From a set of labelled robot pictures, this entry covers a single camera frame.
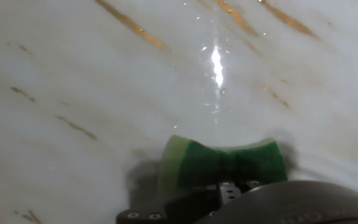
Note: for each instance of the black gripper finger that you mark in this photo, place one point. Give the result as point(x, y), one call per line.
point(179, 207)

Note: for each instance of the green sponge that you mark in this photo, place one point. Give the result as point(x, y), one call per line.
point(204, 161)

